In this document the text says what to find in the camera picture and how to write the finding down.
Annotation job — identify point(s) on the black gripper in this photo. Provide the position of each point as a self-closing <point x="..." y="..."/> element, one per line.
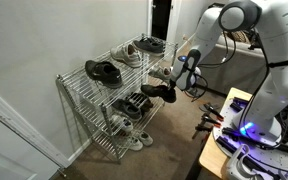
<point x="173" y="83"/>

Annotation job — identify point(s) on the black sneaker white swoosh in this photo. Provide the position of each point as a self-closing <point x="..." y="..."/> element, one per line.
<point x="160" y="93"/>

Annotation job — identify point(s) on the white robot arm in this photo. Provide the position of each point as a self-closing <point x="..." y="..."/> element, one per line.
<point x="277" y="83"/>

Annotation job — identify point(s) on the grey flat shoe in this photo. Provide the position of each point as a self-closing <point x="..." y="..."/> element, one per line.
<point x="160" y="73"/>

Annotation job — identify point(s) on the black brown shoe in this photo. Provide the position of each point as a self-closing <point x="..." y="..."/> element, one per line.
<point x="129" y="110"/>

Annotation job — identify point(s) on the black low sneaker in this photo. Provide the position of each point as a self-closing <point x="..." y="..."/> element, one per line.
<point x="149" y="46"/>

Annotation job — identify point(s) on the black clamp orange trigger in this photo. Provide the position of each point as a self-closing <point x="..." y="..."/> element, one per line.
<point x="214" y="111"/>
<point x="202" y="129"/>
<point x="210" y="120"/>

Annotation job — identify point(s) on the white sneaker tan sole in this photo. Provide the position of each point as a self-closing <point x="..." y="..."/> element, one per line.
<point x="127" y="56"/>

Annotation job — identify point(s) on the off-white worn sneaker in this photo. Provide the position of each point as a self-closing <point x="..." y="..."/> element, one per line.
<point x="146" y="139"/>
<point x="135" y="144"/>

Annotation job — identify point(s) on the white sneaker red lining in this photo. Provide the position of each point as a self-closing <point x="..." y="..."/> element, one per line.
<point x="125" y="125"/>

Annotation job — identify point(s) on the grey sofa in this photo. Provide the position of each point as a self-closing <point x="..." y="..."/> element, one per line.
<point x="237" y="76"/>

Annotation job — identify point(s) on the dark grey sneaker pale sole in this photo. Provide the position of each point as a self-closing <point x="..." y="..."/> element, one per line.
<point x="105" y="75"/>

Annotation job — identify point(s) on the brown woven basket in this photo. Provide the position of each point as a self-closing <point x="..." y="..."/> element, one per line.
<point x="239" y="36"/>

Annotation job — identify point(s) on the white headset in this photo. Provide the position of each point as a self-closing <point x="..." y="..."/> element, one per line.
<point x="237" y="165"/>

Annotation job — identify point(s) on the white baseboard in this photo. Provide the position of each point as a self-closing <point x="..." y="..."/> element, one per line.
<point x="80" y="150"/>

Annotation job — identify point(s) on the grey round mounting plate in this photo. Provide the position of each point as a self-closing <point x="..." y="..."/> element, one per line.
<point x="284" y="156"/>

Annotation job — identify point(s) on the plain white door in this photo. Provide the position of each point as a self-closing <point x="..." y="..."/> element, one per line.
<point x="4" y="156"/>

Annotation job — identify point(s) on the black mounting bracket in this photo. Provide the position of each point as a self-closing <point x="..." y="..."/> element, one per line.
<point x="240" y="104"/>

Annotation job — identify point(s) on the black aluminium rail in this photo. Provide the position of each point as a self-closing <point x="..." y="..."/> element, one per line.
<point x="234" y="132"/>
<point x="247" y="160"/>

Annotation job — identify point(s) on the white door frame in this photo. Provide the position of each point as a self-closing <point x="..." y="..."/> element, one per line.
<point x="24" y="121"/>

